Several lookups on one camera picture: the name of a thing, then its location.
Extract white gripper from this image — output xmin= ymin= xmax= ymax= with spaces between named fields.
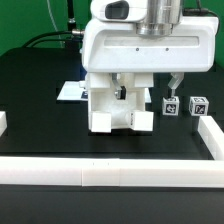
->
xmin=82 ymin=0 xmax=219 ymax=100

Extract white chair backrest frame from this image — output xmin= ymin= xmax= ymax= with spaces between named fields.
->
xmin=82 ymin=72 xmax=154 ymax=133

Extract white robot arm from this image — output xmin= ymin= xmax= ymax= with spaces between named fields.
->
xmin=82 ymin=0 xmax=219 ymax=99

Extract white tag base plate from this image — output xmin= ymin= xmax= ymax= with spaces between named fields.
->
xmin=57 ymin=81 xmax=151 ymax=104

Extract white right side rail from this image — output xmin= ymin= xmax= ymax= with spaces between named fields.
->
xmin=198 ymin=116 xmax=224 ymax=161

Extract white rail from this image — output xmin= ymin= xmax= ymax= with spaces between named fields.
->
xmin=198 ymin=116 xmax=224 ymax=161
xmin=0 ymin=156 xmax=224 ymax=188

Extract black cables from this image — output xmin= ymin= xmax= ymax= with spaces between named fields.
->
xmin=21 ymin=0 xmax=86 ymax=49

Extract white front rail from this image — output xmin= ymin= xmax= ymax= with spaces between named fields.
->
xmin=0 ymin=156 xmax=224 ymax=188

